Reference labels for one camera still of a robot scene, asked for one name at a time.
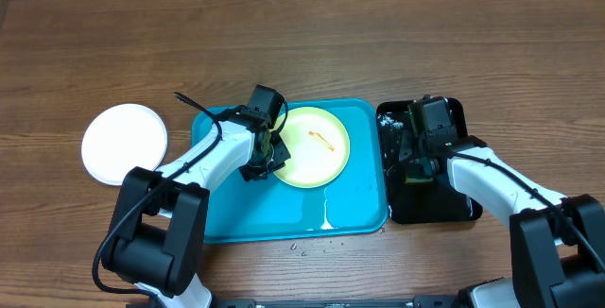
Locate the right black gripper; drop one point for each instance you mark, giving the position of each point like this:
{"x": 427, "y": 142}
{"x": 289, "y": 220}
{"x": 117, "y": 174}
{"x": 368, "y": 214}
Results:
{"x": 413, "y": 158}

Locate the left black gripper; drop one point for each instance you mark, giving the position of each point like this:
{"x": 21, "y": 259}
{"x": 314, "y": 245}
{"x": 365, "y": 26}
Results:
{"x": 282, "y": 156}

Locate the green and yellow sponge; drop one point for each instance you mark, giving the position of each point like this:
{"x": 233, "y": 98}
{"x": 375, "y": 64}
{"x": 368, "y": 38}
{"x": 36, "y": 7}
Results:
{"x": 418, "y": 173}

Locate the yellow-green plate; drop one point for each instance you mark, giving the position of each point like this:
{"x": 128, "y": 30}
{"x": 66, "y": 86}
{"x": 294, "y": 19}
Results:
{"x": 318, "y": 144}

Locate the white plate with red smear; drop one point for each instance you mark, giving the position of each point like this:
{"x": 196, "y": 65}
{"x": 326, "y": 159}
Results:
{"x": 120, "y": 138}

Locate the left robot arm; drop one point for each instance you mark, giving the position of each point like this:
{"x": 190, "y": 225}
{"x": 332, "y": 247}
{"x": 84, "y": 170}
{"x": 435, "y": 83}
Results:
{"x": 154, "y": 243}

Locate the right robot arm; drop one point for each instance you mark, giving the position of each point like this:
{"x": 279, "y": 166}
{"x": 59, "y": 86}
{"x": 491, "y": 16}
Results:
{"x": 556, "y": 242}

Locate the black plastic tray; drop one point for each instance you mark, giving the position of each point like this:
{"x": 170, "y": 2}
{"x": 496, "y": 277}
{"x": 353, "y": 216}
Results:
{"x": 432, "y": 202}

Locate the blue plastic tray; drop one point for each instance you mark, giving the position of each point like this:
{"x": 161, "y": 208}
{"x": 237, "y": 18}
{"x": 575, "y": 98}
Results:
{"x": 354, "y": 202}

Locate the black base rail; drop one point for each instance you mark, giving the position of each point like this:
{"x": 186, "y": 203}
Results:
{"x": 419, "y": 301}

